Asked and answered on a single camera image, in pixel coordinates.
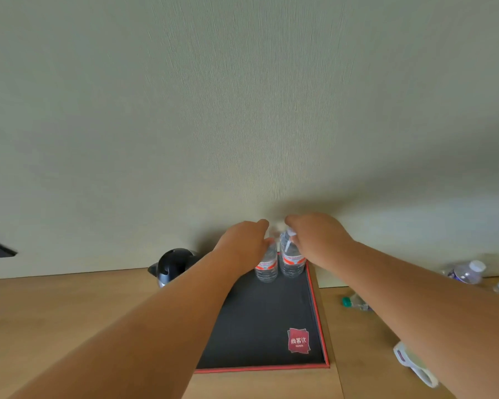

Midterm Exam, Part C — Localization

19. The black tray with red rim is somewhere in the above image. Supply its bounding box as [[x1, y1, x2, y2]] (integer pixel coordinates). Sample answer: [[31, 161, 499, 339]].
[[194, 252, 331, 374]]

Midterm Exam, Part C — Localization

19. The person's left forearm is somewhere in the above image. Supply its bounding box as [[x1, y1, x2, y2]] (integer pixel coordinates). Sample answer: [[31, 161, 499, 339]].
[[8, 250, 250, 399]]

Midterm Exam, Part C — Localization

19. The clear water bottle red label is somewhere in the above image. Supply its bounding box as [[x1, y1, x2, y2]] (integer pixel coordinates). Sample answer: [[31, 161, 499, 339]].
[[255, 231, 279, 284], [279, 229, 307, 279]]

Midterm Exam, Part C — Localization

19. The person's right hand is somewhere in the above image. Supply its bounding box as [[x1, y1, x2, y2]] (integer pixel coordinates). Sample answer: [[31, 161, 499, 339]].
[[284, 213, 356, 272]]

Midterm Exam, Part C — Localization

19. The clear bottle white cap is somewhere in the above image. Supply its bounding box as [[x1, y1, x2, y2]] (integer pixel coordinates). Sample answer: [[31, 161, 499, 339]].
[[443, 260, 487, 285]]

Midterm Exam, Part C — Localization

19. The person's left hand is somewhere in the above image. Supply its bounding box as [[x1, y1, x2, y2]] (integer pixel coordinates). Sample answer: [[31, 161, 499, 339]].
[[212, 219, 276, 279]]

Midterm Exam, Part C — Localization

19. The person's right forearm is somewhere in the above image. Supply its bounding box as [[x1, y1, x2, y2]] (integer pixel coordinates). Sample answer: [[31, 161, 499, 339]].
[[327, 241, 499, 399]]

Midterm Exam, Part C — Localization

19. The clear bottle green cap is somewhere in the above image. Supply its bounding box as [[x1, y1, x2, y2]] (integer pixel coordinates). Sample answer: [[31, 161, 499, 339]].
[[342, 294, 374, 313]]

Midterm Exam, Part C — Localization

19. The white plastic cup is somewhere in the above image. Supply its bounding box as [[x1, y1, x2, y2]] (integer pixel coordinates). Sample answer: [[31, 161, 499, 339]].
[[393, 341, 440, 388]]

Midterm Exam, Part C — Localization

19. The black electric kettle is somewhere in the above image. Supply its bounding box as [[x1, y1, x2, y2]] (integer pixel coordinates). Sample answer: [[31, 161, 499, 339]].
[[147, 248, 200, 288]]

